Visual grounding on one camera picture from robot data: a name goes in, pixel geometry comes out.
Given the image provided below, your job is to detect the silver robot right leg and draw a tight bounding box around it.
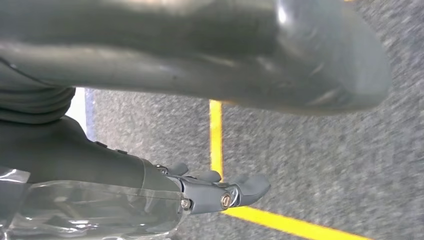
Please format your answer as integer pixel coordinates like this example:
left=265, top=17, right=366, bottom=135
left=0, top=0, right=392, bottom=115

